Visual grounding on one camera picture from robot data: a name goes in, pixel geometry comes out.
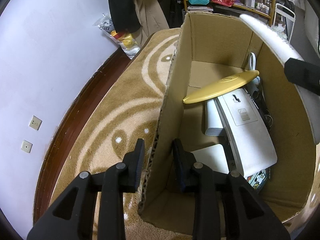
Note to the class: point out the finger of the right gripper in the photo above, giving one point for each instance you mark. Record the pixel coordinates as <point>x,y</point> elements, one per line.
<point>303,74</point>

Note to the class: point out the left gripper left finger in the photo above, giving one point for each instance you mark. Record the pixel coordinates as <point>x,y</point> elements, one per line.
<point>71,215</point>

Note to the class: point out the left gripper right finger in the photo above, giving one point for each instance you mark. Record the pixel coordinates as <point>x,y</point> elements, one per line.
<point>224,203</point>

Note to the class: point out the white printed tube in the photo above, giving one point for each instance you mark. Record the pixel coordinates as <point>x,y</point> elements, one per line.
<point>284,51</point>

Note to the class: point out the cartoon cheers case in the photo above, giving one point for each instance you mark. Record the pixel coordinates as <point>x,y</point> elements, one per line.
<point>259,179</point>

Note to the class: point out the grey white power bank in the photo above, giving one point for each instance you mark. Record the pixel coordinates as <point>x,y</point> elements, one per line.
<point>253,86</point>

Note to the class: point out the white square charger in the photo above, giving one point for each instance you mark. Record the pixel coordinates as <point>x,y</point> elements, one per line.
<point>214,157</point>

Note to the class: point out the white router box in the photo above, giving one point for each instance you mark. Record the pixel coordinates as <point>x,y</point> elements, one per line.
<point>251,144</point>

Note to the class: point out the yellow oval disc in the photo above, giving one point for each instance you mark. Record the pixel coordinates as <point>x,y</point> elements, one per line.
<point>220,87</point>

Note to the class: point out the cardboard box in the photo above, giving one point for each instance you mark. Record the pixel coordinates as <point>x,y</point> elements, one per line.
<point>210,47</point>

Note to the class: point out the white power adapter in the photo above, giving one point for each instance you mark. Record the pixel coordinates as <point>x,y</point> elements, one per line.
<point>214,125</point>

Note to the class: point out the white metal cart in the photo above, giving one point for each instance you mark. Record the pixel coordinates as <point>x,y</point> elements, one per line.
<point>283,21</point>

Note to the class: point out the beige brown patterned carpet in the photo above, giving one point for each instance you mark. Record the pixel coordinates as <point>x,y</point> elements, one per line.
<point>129,110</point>

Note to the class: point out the stack of books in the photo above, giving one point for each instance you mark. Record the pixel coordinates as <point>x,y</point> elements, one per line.
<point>200,9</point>

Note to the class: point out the wooden bookshelf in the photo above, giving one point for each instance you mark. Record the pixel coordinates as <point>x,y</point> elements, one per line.
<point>272,2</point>

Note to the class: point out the beige trench coat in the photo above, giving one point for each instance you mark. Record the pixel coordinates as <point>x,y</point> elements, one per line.
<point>151,19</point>

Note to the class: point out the plastic bag with toys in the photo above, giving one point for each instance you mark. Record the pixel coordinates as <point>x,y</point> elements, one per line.
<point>123,39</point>

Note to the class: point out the black hanging coat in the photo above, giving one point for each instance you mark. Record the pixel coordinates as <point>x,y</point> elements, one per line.
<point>124,15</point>

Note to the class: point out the lower wall socket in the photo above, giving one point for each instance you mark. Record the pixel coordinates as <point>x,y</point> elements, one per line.
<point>26,146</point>

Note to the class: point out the wall socket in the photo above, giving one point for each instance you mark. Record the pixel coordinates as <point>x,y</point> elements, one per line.
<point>35,123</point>
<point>26,146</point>

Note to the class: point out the upper wall socket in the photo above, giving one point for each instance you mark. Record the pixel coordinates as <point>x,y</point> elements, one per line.
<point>35,123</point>

